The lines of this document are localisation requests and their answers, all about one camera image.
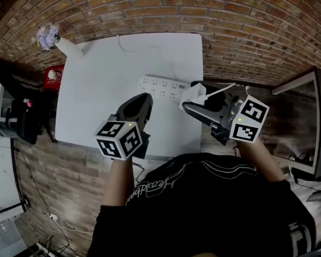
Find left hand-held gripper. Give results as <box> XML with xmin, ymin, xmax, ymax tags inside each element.
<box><xmin>95</xmin><ymin>92</ymin><xmax>154</xmax><ymax>161</ymax></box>

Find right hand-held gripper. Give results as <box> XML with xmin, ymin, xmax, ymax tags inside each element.
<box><xmin>181</xmin><ymin>80</ymin><xmax>270</xmax><ymax>146</ymax></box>

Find white power strip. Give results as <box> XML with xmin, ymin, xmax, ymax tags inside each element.
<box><xmin>137</xmin><ymin>74</ymin><xmax>192</xmax><ymax>105</ymax></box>

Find person's left forearm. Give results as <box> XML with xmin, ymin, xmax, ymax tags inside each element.
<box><xmin>101</xmin><ymin>154</ymin><xmax>135</xmax><ymax>207</ymax></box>

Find person's right forearm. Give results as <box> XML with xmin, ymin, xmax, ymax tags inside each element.
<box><xmin>234</xmin><ymin>137</ymin><xmax>286</xmax><ymax>183</ymax></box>

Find white square table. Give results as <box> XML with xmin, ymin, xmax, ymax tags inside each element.
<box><xmin>55</xmin><ymin>32</ymin><xmax>204</xmax><ymax>161</ymax></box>

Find white ribbed vase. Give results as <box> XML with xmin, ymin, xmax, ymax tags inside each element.
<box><xmin>55</xmin><ymin>37</ymin><xmax>85</xmax><ymax>60</ymax></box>

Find red bag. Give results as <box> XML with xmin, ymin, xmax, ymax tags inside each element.
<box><xmin>42</xmin><ymin>65</ymin><xmax>65</xmax><ymax>91</ymax></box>

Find black office chair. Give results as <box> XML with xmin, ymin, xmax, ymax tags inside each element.
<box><xmin>0</xmin><ymin>57</ymin><xmax>57</xmax><ymax>145</ymax></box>

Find person's black printed t-shirt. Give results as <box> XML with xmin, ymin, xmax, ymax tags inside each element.
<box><xmin>87</xmin><ymin>153</ymin><xmax>318</xmax><ymax>257</ymax></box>

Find purple flowers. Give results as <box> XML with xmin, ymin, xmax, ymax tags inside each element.
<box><xmin>32</xmin><ymin>24</ymin><xmax>61</xmax><ymax>52</ymax></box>

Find white desk with black edge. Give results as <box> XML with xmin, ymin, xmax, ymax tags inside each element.
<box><xmin>0</xmin><ymin>138</ymin><xmax>28</xmax><ymax>226</ymax></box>

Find black stand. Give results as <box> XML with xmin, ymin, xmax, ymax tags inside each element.
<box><xmin>0</xmin><ymin>199</ymin><xmax>29</xmax><ymax>221</ymax></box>

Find grey monitor screen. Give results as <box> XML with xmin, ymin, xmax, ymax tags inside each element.
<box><xmin>0</xmin><ymin>218</ymin><xmax>28</xmax><ymax>257</ymax></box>

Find thin black floor cable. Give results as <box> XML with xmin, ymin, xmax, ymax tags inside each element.
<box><xmin>14</xmin><ymin>148</ymin><xmax>51</xmax><ymax>215</ymax></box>

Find thin white floor cable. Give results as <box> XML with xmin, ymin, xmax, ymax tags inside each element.
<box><xmin>55</xmin><ymin>220</ymin><xmax>94</xmax><ymax>235</ymax></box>

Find grey harness strap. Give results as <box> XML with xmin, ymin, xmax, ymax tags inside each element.
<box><xmin>288</xmin><ymin>222</ymin><xmax>315</xmax><ymax>257</ymax></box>

